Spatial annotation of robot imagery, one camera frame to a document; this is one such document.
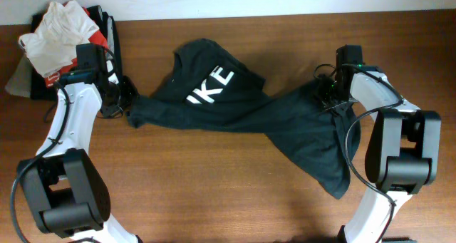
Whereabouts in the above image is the red folded garment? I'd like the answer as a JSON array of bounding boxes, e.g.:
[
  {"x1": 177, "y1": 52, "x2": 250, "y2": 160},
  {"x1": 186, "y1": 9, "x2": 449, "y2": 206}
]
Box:
[{"x1": 44, "y1": 5, "x2": 108, "y2": 88}]

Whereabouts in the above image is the white crumpled garment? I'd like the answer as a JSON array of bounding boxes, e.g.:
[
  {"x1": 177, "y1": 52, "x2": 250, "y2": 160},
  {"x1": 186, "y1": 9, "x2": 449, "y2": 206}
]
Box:
[{"x1": 19, "y1": 0, "x2": 99, "y2": 78}]

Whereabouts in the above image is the black Nike t-shirt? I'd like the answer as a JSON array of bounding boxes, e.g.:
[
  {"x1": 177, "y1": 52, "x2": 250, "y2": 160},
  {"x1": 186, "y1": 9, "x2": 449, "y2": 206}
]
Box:
[{"x1": 128, "y1": 38, "x2": 361, "y2": 199}]

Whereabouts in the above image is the black folded garment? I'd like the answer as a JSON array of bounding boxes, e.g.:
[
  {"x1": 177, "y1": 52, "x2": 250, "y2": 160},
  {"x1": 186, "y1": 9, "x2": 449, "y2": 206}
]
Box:
[{"x1": 31, "y1": 6, "x2": 123, "y2": 100}]

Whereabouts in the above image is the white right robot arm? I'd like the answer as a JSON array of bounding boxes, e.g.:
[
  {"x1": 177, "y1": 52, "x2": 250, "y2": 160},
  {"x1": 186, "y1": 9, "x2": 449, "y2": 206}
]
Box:
[{"x1": 326, "y1": 64, "x2": 442, "y2": 242}]

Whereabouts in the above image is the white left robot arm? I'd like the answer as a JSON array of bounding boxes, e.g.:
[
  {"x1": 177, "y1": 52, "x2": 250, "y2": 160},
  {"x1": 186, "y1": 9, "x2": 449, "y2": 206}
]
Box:
[{"x1": 10, "y1": 75, "x2": 141, "y2": 242}]

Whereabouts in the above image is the grey-green folded garment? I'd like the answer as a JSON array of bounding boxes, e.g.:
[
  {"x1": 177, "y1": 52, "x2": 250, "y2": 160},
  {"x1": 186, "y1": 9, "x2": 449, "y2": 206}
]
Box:
[{"x1": 5, "y1": 56, "x2": 33, "y2": 98}]

